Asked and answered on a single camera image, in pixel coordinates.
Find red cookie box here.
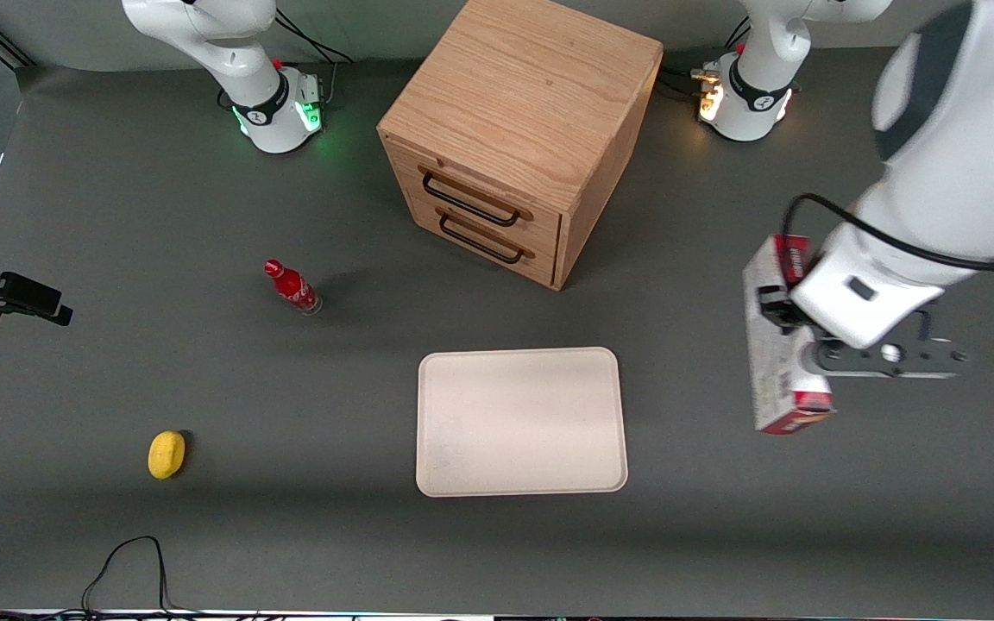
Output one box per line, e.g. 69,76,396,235
742,234,835,436

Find cream plastic tray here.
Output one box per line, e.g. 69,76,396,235
416,347,629,499

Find yellow lemon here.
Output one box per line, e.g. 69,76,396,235
148,430,187,480

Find red cola bottle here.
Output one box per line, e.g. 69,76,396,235
263,259,324,317

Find wooden drawer cabinet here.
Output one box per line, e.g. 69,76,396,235
377,0,664,292

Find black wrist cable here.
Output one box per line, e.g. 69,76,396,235
783,193,994,273

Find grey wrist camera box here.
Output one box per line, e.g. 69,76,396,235
810,306,972,381

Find black frame rail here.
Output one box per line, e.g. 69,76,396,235
0,10,37,70

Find black left arm base cables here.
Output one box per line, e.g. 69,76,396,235
659,19,753,103

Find black arm base cables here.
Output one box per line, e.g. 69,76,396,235
659,19,753,103
274,7,355,104

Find black looped cable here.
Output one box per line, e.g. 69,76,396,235
80,536,177,618

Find long black drawer handle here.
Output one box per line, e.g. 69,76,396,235
422,171,522,229

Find black right arm base cables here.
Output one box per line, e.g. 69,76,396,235
274,7,355,104

